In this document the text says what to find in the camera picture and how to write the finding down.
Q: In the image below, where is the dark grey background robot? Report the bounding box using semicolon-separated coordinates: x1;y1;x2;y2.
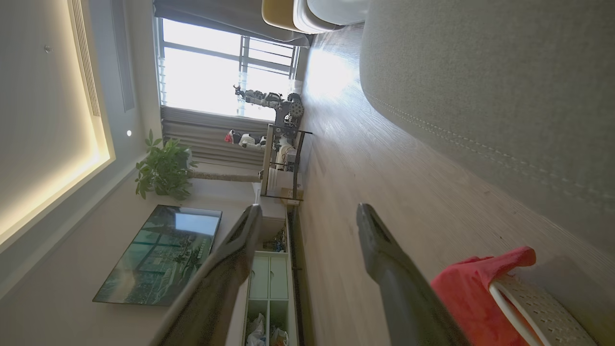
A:
234;85;305;130

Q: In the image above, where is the wall-mounted flat television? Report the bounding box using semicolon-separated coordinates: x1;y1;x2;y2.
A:
92;205;222;307

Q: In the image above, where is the green potted plant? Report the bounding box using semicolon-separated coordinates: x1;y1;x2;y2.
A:
135;129;262;201

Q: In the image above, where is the grey fabric sofa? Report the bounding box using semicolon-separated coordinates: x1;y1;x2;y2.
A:
359;0;615;258

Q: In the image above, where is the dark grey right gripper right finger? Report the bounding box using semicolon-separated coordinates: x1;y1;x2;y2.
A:
356;203;471;346

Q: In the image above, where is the long ceiling air vent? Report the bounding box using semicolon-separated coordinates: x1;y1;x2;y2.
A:
67;0;101;117

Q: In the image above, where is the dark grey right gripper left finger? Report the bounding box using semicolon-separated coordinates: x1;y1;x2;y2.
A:
150;204;264;346

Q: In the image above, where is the white perforated laundry basket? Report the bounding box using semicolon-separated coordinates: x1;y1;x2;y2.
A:
489;274;599;346

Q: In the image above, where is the large window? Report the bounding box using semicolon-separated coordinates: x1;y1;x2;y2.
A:
156;18;301;121

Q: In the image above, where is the white chair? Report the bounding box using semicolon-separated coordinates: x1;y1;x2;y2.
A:
307;0;370;26

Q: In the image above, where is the white television cabinet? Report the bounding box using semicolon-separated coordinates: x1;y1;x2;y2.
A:
243;202;301;346

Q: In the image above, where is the metal frame table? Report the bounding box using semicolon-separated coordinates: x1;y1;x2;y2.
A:
261;124;313;201

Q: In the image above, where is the cream chair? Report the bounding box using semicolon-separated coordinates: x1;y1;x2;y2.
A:
293;0;344;34

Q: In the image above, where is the red garment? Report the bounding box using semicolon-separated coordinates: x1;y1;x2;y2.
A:
430;246;537;346

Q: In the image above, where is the yellow chair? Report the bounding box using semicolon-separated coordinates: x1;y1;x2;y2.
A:
262;0;308;33

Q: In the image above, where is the white robot with red head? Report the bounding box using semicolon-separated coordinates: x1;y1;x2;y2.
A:
224;129;270;150

